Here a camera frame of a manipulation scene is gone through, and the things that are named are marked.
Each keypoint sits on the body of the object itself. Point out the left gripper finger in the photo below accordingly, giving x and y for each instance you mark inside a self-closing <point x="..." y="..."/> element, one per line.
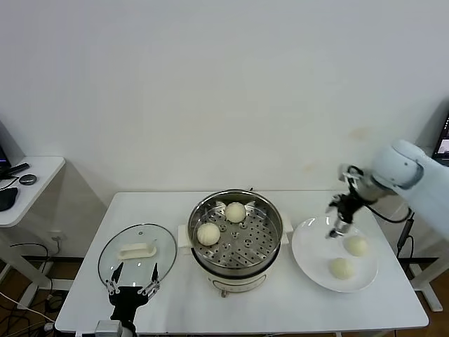
<point x="151" y="286"/>
<point x="111" y="287"/>

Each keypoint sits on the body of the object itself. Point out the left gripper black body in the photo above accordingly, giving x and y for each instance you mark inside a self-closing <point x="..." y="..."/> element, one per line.
<point x="126" y="297"/>

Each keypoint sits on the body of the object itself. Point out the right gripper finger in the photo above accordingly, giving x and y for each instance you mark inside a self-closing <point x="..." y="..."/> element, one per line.
<point x="340" y="226"/>
<point x="335" y="204"/>

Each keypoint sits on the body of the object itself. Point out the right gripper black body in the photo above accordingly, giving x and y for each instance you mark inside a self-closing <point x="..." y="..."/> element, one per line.
<point x="348" y="208"/>

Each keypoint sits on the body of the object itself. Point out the white steamed baozi bun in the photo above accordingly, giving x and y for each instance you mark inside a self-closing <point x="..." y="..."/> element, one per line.
<point x="357" y="245"/>
<point x="208" y="234"/>
<point x="235" y="212"/>
<point x="341" y="268"/>

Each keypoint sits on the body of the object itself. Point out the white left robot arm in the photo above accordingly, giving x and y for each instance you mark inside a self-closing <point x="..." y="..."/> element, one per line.
<point x="129" y="330"/>

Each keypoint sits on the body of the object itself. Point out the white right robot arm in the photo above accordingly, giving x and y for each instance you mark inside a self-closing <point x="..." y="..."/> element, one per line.
<point x="400" y="165"/>

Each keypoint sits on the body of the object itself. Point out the perforated steel steamer basket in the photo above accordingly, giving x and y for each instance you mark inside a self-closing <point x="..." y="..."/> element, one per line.
<point x="259" y="245"/>

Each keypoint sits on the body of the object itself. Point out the white round plate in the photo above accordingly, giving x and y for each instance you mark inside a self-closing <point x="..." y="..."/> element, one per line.
<point x="312" y="270"/>

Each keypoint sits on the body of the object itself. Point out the cream electric cooker base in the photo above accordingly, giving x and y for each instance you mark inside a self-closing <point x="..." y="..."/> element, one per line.
<point x="238" y="281"/>

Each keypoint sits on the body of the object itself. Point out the open laptop with lit screen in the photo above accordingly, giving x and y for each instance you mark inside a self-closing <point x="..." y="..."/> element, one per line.
<point x="442" y="140"/>

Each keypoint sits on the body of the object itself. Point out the black computer mouse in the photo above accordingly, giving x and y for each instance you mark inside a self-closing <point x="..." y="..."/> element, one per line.
<point x="8" y="198"/>

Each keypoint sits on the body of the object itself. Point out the round black disc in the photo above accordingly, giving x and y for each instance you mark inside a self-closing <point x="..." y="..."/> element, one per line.
<point x="27" y="179"/>

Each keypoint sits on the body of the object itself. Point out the dark monitor screen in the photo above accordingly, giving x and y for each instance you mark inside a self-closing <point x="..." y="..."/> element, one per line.
<point x="3" y="151"/>

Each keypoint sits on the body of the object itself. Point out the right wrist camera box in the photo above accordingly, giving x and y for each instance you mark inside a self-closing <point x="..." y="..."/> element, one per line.
<point x="349" y="173"/>

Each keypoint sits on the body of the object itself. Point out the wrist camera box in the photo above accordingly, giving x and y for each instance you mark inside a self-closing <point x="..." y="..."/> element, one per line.
<point x="349" y="173"/>
<point x="108" y="329"/>

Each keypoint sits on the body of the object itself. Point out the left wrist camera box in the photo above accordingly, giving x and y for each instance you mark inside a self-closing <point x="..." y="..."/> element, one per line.
<point x="108" y="329"/>

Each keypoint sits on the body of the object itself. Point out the white wall socket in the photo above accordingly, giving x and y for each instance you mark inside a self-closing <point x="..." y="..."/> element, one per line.
<point x="57" y="235"/>

